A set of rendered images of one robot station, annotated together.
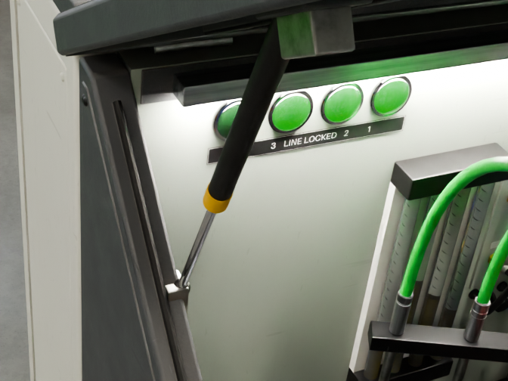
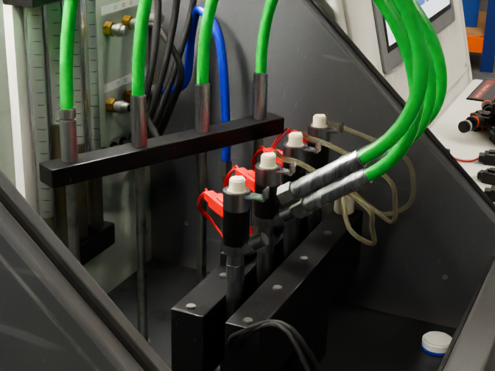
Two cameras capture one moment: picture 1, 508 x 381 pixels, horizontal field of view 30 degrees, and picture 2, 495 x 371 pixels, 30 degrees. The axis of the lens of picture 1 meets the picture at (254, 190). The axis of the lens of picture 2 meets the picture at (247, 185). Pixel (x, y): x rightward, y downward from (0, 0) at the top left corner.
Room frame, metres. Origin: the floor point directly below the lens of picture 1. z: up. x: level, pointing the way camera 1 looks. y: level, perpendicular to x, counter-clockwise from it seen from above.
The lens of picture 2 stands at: (-0.03, 0.23, 1.45)
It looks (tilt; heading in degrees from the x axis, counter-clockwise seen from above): 21 degrees down; 323
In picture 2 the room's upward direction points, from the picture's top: 1 degrees clockwise
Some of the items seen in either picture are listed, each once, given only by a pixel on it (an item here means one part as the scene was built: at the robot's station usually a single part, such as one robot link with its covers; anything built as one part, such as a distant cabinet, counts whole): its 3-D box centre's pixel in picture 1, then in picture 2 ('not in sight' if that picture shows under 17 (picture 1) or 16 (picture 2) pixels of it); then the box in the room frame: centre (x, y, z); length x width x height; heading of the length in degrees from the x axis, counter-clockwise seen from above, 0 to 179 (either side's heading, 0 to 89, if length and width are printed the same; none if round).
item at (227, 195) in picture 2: not in sight; (244, 285); (0.65, -0.29, 1.00); 0.05 x 0.03 x 0.21; 29
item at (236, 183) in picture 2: not in sight; (237, 190); (0.66, -0.29, 1.10); 0.02 x 0.02 x 0.03
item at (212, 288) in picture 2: not in sight; (275, 309); (0.71, -0.39, 0.91); 0.34 x 0.10 x 0.15; 119
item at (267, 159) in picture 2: not in sight; (268, 165); (0.70, -0.35, 1.10); 0.02 x 0.02 x 0.03
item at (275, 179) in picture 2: not in sight; (274, 255); (0.69, -0.36, 1.00); 0.05 x 0.03 x 0.21; 29
